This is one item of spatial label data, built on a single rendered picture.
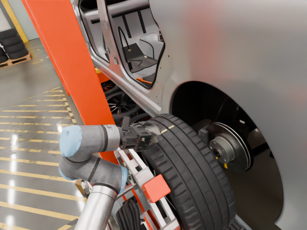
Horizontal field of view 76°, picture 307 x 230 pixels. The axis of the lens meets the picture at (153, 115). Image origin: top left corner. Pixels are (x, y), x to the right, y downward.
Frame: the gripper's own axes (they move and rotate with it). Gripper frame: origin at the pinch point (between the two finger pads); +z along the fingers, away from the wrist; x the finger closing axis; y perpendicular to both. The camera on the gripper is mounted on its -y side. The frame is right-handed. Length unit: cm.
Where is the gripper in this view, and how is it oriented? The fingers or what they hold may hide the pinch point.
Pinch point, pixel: (157, 130)
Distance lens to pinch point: 81.9
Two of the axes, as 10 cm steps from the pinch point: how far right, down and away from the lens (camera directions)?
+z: 8.0, -0.1, 6.0
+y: 5.2, 4.9, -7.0
